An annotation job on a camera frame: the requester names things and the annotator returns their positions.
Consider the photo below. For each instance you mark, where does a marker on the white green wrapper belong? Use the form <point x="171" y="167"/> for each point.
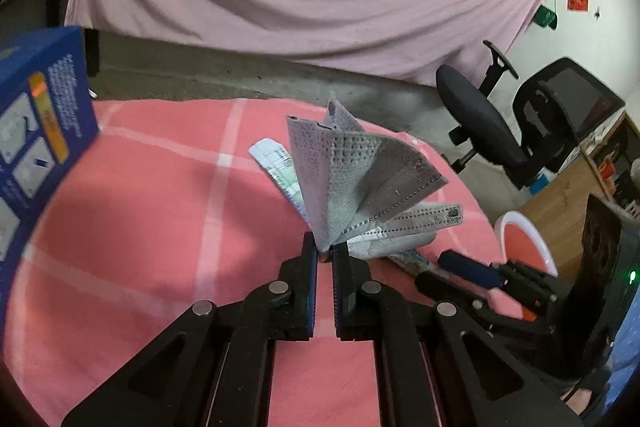
<point x="272" y="159"/>

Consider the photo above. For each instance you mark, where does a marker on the green cap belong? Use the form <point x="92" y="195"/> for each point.
<point x="546" y="17"/>

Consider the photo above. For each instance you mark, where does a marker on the blue cardboard box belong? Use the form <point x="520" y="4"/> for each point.
<point x="45" y="117"/>

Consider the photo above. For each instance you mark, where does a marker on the person's right hand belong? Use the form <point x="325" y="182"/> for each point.
<point x="582" y="399"/>

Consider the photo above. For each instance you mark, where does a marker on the black office chair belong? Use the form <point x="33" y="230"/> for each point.
<point x="475" y="117"/>

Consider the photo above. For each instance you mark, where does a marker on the orange bin with white rim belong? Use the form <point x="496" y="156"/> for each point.
<point x="522" y="237"/>

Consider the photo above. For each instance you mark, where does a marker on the white printed wrapper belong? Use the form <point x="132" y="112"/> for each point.
<point x="412" y="263"/>

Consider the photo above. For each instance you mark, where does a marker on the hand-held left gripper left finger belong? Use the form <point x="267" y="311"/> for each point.
<point x="300" y="297"/>

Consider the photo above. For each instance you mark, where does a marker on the grey face mask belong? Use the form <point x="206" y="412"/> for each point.
<point x="350" y="167"/>

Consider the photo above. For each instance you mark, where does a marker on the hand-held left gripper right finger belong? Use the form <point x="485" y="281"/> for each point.
<point x="346" y="297"/>

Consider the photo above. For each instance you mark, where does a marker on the wooden cabinet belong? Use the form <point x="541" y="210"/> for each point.
<point x="555" y="202"/>

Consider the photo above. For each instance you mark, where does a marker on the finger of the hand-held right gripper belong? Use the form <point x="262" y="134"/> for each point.
<point x="440" y="287"/>
<point x="467" y="268"/>

